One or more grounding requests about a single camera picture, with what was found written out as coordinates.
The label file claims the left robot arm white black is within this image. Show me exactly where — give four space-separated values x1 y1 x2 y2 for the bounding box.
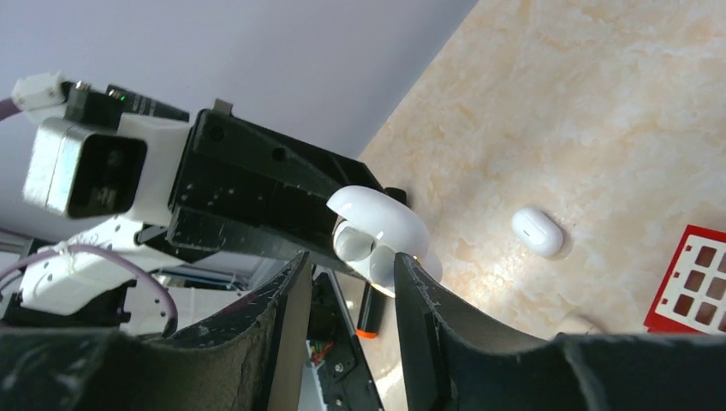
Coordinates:
5 109 428 336

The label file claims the black marker orange cap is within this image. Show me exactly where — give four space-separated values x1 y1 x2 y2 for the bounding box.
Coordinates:
355 283 388 339

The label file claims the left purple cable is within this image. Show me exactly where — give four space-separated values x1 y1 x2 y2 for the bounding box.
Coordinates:
0 96 181 336

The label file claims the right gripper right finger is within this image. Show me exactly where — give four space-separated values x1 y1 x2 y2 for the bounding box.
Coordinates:
395 253 725 410

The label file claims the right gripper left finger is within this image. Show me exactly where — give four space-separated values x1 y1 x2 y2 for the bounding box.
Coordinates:
1 253 312 410

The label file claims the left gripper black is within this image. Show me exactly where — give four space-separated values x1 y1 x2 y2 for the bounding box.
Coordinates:
166 109 408 279

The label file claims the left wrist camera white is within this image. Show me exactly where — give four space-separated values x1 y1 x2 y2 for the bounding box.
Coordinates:
10 72 191 226

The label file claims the white earbud case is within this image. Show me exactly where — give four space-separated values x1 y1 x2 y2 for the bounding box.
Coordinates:
326 185 443 298
510 206 564 258

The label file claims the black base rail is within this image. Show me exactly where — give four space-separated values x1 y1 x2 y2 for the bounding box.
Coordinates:
306 271 384 410

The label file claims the red block with windows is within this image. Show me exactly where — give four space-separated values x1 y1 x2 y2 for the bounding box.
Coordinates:
644 225 725 335

